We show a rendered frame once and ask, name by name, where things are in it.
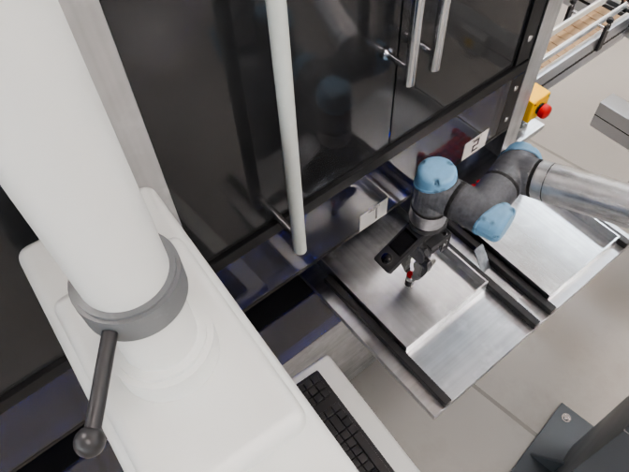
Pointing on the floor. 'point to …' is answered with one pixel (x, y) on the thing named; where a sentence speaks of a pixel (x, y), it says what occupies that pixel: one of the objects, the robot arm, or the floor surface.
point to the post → (529, 76)
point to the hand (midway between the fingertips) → (409, 274)
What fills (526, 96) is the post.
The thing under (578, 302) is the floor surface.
